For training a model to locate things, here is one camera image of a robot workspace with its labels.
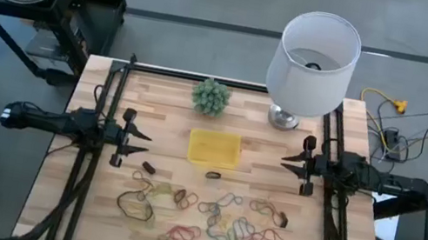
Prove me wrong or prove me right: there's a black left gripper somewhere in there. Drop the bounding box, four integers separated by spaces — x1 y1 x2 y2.
99 117 156 172

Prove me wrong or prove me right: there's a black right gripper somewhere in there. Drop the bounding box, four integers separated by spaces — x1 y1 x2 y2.
275 145 331 200

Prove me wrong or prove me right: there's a dark brown thick rubber band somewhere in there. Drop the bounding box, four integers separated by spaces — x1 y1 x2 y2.
277 211 291 230
140 161 158 176

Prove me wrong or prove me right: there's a large black rubber band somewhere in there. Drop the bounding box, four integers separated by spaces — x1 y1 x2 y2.
113 185 158 224

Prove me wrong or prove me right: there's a yellow rubber band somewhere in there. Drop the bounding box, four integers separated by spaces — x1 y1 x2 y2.
119 199 181 238
214 211 236 234
156 180 186 200

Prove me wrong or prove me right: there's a blue grey rubber band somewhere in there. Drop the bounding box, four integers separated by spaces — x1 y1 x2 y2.
215 190 245 211

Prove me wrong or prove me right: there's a small black rubber band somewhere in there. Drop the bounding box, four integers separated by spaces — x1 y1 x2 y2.
204 170 223 182

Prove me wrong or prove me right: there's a yellow translucent plastic bin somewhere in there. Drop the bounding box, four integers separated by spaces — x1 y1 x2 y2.
184 126 244 172

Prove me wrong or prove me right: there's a white shade silver table lamp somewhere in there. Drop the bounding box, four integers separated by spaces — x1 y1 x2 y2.
257 3 368 143

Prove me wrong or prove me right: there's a green artificial succulent plant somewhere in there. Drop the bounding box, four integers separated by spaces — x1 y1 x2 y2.
188 74 235 120

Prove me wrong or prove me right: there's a black power strip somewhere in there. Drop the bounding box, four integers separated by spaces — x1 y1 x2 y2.
378 127 406 163

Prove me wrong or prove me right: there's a white paper sheet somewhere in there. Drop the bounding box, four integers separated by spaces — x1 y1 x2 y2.
364 191 404 240

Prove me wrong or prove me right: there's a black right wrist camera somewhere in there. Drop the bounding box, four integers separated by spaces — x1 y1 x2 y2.
302 133 318 153

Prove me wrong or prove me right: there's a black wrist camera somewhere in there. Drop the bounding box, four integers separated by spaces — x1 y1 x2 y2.
302 133 318 153
121 107 139 124

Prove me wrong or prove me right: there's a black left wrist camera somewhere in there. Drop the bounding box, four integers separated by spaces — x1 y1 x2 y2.
121 107 139 124

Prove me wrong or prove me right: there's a yellow extension cable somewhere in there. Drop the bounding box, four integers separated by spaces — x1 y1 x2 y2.
351 86 410 154

